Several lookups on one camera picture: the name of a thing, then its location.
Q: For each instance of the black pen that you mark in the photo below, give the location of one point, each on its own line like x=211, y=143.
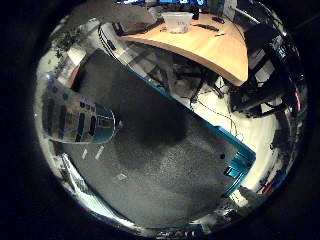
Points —
x=220, y=34

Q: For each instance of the white cloth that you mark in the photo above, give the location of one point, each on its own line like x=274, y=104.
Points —
x=78, y=186

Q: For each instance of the wooden desk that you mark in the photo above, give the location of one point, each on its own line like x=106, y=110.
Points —
x=206, y=46

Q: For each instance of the small black desk device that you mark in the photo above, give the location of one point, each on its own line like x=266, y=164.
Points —
x=218, y=19

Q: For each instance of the clear plastic container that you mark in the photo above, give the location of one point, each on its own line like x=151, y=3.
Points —
x=177, y=21

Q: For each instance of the teal metal table frame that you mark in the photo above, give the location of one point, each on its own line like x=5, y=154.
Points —
x=200, y=120

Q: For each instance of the black office chair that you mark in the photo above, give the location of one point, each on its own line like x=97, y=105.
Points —
x=263, y=73

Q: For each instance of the long black remote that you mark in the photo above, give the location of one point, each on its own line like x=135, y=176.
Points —
x=206, y=27

